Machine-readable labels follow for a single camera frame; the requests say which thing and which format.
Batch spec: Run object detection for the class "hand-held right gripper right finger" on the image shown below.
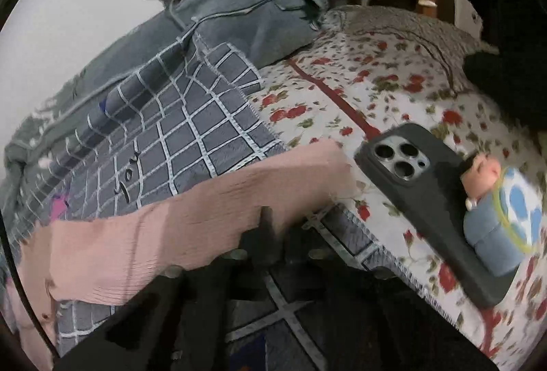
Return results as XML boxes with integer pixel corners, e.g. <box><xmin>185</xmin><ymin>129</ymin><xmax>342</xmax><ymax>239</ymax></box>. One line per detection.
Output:
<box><xmin>276</xmin><ymin>219</ymin><xmax>502</xmax><ymax>371</ymax></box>

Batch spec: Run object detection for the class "grey checked star sheet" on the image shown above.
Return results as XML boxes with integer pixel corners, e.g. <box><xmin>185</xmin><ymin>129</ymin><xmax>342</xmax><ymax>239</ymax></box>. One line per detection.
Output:
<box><xmin>0</xmin><ymin>40</ymin><xmax>428</xmax><ymax>371</ymax></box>

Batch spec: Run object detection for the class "small doll in blue wrap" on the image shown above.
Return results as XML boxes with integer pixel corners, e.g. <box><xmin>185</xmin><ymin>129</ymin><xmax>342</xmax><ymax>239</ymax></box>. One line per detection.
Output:
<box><xmin>459</xmin><ymin>153</ymin><xmax>544</xmax><ymax>279</ymax></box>

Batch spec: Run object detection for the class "dark cloth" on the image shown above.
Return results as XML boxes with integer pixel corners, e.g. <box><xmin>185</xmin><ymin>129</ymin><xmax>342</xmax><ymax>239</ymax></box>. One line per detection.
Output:
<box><xmin>463</xmin><ymin>40</ymin><xmax>547</xmax><ymax>143</ymax></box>

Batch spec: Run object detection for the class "grey-green quilt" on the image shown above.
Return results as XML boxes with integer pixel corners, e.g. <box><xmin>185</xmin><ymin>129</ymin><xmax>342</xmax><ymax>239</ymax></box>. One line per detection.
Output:
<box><xmin>3</xmin><ymin>0</ymin><xmax>335</xmax><ymax>201</ymax></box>

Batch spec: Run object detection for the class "phone in dark case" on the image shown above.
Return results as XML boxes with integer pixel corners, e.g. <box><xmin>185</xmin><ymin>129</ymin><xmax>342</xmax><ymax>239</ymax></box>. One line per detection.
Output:
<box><xmin>354</xmin><ymin>122</ymin><xmax>520</xmax><ymax>310</ymax></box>

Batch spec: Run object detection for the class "pink small garment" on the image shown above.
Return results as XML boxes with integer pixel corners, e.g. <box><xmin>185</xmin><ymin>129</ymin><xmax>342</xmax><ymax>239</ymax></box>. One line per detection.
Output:
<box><xmin>0</xmin><ymin>139</ymin><xmax>355</xmax><ymax>369</ymax></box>

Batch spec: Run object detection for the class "black cable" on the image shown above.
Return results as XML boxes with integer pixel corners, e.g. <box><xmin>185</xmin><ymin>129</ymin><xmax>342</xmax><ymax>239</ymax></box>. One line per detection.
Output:
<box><xmin>0</xmin><ymin>206</ymin><xmax>61</xmax><ymax>360</ymax></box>

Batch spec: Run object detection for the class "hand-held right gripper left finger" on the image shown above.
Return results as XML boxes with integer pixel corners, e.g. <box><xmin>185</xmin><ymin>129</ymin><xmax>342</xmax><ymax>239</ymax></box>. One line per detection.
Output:
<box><xmin>55</xmin><ymin>206</ymin><xmax>275</xmax><ymax>371</ymax></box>

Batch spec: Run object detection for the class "floral bed sheet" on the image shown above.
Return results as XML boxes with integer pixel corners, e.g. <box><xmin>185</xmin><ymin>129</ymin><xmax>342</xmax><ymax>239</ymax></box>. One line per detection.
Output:
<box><xmin>245</xmin><ymin>5</ymin><xmax>547</xmax><ymax>371</ymax></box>

